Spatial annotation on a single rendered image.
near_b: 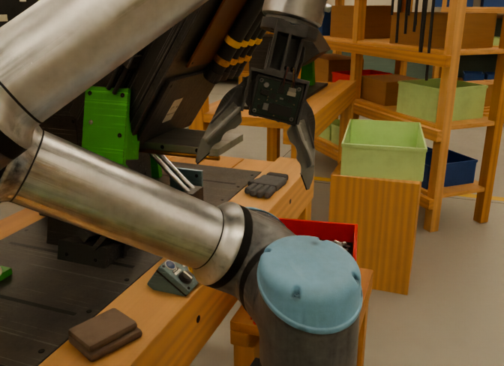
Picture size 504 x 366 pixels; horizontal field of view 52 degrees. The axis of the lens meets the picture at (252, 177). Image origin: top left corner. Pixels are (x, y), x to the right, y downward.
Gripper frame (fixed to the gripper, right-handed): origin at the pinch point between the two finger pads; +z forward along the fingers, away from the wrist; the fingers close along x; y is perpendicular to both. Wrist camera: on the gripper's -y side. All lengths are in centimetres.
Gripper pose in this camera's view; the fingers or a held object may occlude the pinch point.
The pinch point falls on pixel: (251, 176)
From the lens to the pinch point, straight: 68.3
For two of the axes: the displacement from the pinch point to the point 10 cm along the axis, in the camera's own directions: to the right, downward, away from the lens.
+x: 9.7, 2.3, 0.5
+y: 0.0, 1.9, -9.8
